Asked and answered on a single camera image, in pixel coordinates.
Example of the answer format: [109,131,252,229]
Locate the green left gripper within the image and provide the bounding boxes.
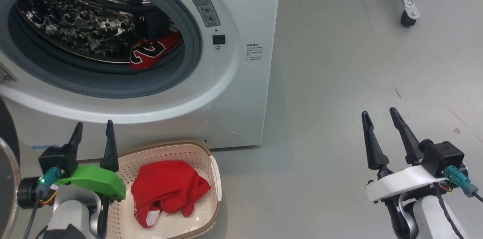
[57,119,127,238]

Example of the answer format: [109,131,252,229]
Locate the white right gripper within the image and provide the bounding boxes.
[361,107,449,239]

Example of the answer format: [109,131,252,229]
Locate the red basketball shorts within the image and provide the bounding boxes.
[131,160,212,229]

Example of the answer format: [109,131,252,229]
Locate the red basketball jersey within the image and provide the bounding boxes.
[129,28,184,70]

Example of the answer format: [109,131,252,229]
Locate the cream perforated laundry basket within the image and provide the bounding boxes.
[100,140,222,239]

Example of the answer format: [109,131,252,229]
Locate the stainless steel washing machine drum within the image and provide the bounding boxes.
[15,0,182,64]

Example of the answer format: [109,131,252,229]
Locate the white front-load washing machine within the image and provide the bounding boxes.
[0,0,283,161]

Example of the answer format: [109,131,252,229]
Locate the blue energy label sticker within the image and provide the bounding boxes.
[31,144,61,153]

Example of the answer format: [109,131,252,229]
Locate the black caster wheel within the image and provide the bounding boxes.
[400,10,417,28]

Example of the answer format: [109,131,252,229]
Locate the grey warning label sticker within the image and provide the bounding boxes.
[186,0,221,28]

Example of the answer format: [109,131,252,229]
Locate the black left cable teal plug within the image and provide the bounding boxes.
[23,167,64,239]

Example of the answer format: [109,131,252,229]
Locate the black cable teal plug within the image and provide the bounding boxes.
[434,165,483,239]
[23,167,64,239]

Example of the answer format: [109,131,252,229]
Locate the black right cable teal plug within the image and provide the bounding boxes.
[434,165,483,239]

